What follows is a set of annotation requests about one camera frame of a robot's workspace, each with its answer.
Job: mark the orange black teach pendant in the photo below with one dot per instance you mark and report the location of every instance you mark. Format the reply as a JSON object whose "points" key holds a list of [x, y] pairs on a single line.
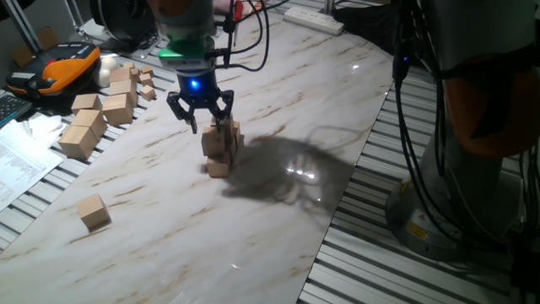
{"points": [[55, 69]]}

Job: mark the crumpled white tissue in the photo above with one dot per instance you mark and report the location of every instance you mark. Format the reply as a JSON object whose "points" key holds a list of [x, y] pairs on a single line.
{"points": [[44, 126]]}

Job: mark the white rounded figurine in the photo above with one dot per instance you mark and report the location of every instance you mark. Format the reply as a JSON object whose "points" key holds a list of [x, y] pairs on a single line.
{"points": [[105, 69]]}

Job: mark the tiny wooden cube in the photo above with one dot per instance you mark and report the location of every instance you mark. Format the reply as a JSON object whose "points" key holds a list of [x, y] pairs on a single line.
{"points": [[147, 69], [147, 93], [135, 74], [128, 65], [146, 79]]}

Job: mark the white power strip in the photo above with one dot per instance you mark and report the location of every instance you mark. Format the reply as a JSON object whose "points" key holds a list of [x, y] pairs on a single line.
{"points": [[314, 19]]}

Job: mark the thin aluminium frame strut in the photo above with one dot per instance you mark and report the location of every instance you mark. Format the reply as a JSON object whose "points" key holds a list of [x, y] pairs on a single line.
{"points": [[19, 19]]}

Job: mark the black computer keyboard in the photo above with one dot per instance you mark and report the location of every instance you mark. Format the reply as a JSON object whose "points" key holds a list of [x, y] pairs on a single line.
{"points": [[10, 107]]}

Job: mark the printed white paper sheet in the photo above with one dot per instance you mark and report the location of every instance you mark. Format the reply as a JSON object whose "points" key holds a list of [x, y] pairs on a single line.
{"points": [[21, 164]]}

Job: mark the green gripper mounting adapter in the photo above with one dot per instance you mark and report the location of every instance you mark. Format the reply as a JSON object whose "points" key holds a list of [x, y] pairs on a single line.
{"points": [[185, 50]]}

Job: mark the black round drum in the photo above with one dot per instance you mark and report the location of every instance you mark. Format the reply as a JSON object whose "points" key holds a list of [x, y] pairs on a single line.
{"points": [[122, 19]]}

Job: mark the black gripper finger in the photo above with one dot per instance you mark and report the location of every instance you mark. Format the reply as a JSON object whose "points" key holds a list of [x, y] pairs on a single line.
{"points": [[225, 103], [179, 109]]}

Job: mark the large wooden cube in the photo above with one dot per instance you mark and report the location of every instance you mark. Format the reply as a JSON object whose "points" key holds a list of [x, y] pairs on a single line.
{"points": [[123, 90], [89, 122], [120, 75], [78, 141], [86, 102], [118, 109]]}

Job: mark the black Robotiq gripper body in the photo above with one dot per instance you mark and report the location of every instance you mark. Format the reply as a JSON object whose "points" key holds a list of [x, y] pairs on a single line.
{"points": [[197, 90]]}

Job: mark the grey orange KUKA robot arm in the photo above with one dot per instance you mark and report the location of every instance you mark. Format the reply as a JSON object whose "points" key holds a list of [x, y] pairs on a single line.
{"points": [[464, 34]]}

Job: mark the white marble pattern board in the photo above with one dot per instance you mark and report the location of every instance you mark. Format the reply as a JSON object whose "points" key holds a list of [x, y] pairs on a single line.
{"points": [[169, 253]]}

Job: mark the brown cardboard piece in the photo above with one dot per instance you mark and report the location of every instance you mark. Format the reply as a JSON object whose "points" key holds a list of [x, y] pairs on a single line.
{"points": [[23, 52]]}

